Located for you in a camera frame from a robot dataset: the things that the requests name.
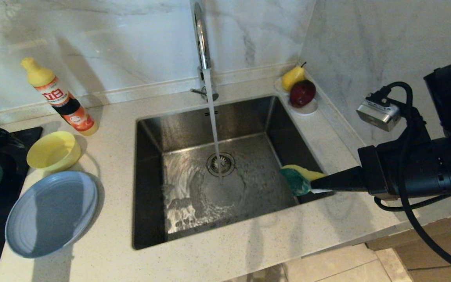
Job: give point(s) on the dark red apple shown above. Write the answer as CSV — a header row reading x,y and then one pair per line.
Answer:
x,y
302,94

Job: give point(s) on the chrome faucet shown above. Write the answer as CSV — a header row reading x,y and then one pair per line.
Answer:
x,y
202,39

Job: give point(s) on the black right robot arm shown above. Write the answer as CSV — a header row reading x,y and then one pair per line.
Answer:
x,y
437,168

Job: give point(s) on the stainless steel sink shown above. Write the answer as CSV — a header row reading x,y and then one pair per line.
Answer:
x,y
249,196

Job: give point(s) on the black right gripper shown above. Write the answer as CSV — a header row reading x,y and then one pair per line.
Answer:
x,y
378,172

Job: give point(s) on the running water stream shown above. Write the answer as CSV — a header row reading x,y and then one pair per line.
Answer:
x,y
212,117

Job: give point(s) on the yellow sponge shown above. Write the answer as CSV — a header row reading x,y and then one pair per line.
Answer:
x,y
298,182

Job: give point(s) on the round metal sink drain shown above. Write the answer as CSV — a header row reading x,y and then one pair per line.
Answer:
x,y
227,162

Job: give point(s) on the small white dish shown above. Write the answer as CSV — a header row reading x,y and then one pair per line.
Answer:
x,y
309,110

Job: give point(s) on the white orange dish soap bottle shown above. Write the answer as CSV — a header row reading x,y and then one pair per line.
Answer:
x,y
63,100

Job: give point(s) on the yellow pear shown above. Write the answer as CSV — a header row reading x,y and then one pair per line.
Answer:
x,y
291,77

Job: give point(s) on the yellow plastic bowl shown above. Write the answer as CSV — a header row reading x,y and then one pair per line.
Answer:
x,y
53,152

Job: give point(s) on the blue-grey plate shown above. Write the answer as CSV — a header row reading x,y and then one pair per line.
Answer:
x,y
51,215

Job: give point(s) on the wooden cabinet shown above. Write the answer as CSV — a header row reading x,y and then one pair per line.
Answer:
x,y
437,254

